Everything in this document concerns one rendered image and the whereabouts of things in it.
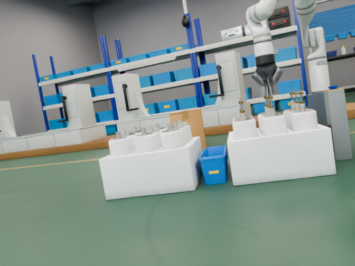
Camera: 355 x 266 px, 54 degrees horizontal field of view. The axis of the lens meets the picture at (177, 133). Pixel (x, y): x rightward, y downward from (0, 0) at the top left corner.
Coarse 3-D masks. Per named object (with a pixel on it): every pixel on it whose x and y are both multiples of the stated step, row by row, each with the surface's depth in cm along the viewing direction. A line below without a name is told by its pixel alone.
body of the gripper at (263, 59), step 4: (260, 56) 135; (264, 56) 134; (268, 56) 134; (272, 56) 135; (256, 60) 137; (260, 60) 135; (264, 60) 134; (268, 60) 134; (272, 60) 135; (256, 64) 138; (260, 64) 136; (264, 64) 137; (268, 64) 136; (272, 64) 136; (256, 68) 139; (260, 68) 138; (264, 68) 137; (272, 68) 136; (276, 68) 136; (260, 72) 138; (272, 72) 136; (260, 76) 138; (272, 76) 137
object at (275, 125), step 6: (264, 120) 138; (270, 120) 135; (276, 120) 135; (282, 120) 135; (264, 126) 138; (270, 126) 136; (276, 126) 135; (282, 126) 135; (264, 132) 139; (270, 132) 136; (276, 132) 135; (282, 132) 136
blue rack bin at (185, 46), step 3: (177, 45) 631; (180, 45) 629; (183, 45) 628; (186, 45) 626; (171, 48) 636; (174, 48) 635; (177, 48) 632; (180, 48) 631; (183, 48) 629; (186, 48) 627; (171, 51) 638; (174, 51) 636; (177, 51) 634
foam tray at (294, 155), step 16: (288, 128) 155; (320, 128) 132; (240, 144) 135; (256, 144) 134; (272, 144) 133; (288, 144) 132; (304, 144) 131; (320, 144) 130; (240, 160) 136; (256, 160) 135; (272, 160) 134; (288, 160) 133; (304, 160) 132; (320, 160) 131; (240, 176) 137; (256, 176) 136; (272, 176) 134; (288, 176) 133; (304, 176) 132
